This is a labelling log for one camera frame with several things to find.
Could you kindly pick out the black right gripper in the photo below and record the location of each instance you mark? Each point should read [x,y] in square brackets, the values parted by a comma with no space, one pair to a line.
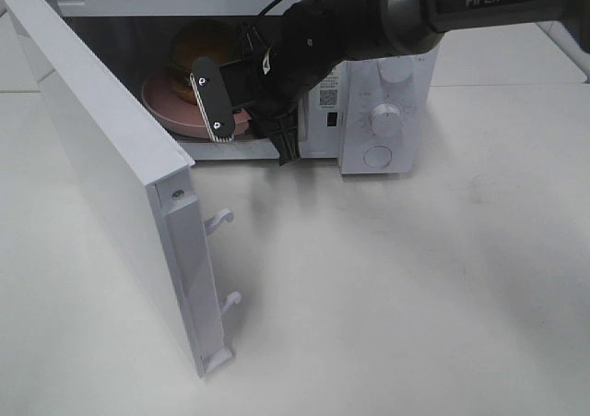
[315,36]

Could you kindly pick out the white microwave door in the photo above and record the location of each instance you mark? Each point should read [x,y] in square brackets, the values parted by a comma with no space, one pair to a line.
[137,179]

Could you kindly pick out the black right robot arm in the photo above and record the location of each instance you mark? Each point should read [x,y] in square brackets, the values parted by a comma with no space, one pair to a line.
[412,27]

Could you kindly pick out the lower white microwave knob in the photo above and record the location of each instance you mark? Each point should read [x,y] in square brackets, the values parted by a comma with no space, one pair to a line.
[386,120]

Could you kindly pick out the white microwave knob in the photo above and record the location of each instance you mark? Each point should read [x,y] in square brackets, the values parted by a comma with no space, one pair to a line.
[386,120]
[394,70]

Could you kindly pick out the burger with lettuce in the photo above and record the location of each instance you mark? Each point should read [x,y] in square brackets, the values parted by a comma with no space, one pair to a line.
[202,37]

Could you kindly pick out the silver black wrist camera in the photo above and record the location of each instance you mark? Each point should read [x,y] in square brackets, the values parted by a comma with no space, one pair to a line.
[212,99]

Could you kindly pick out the pink round plate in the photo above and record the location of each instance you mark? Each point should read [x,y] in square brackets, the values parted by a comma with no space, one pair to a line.
[172,112]

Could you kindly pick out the white warning label sticker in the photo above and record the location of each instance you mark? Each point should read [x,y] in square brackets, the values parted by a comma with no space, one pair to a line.
[328,90]

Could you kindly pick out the round white door button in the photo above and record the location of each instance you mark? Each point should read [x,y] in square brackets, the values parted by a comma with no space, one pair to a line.
[378,157]

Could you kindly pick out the upper white microwave knob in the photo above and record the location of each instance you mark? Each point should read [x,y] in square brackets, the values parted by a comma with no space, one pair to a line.
[394,70]

